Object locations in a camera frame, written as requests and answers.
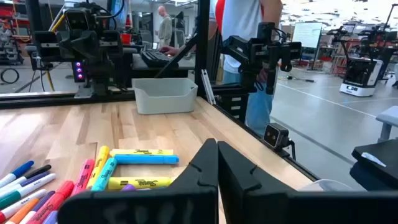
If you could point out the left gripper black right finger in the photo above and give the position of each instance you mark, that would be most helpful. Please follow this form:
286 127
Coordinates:
248 205

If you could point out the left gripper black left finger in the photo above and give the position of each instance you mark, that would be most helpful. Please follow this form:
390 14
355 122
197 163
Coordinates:
174 205

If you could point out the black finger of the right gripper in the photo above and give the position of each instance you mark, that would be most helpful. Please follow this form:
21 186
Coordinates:
73 49
90 49

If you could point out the purple highlighter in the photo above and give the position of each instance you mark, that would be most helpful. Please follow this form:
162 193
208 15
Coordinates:
51 218
128 187

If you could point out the blue highlighter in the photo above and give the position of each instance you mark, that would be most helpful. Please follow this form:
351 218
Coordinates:
146 159

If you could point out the turquoise highlighter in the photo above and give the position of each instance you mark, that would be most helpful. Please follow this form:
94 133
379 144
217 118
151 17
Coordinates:
104 174

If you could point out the red highlighter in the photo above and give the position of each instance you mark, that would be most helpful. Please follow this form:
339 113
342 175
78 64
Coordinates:
54 200

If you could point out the blue cap thin marker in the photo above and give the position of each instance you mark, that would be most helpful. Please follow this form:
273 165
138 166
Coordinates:
21 169

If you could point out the red marker white caps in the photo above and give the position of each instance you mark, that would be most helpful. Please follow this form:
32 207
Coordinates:
26 200

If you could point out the orange marker white caps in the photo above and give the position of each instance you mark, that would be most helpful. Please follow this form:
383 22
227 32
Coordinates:
23 213

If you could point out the yellow tripod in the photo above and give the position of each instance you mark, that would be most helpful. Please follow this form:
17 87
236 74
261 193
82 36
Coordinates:
49 81

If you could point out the red container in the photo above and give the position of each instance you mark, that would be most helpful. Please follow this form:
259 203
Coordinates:
126 38

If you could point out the black keyboard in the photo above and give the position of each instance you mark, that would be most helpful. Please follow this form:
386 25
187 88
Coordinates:
154 58

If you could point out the black desk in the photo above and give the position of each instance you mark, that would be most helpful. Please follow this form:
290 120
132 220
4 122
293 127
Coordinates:
161 71

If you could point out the person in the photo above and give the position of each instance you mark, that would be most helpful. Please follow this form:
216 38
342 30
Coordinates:
242 46
164 29

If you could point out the person's hand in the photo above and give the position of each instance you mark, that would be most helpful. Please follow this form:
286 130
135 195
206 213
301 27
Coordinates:
169 50

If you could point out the translucent grey plastic bin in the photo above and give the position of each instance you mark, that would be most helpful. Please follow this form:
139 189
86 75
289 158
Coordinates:
164 99

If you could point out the black drawer cabinet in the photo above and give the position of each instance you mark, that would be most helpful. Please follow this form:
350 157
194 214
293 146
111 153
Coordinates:
233 105

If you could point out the silver metal strip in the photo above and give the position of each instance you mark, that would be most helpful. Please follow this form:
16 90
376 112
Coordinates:
207 85

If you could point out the white paper scrap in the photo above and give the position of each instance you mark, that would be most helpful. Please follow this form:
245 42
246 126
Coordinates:
373 159

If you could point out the black side table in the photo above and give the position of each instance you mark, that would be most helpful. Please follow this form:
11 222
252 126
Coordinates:
379 165

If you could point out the grey bench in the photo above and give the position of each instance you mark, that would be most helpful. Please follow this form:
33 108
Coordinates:
388 116

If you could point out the white black mobile robot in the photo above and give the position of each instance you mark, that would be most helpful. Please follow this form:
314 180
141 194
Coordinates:
360 74

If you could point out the white display board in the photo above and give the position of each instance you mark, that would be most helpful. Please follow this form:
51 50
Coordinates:
308 34

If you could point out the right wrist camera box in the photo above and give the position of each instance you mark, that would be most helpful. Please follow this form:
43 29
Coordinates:
76 20

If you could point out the small table-level camera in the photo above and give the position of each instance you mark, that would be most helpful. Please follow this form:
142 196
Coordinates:
273 136

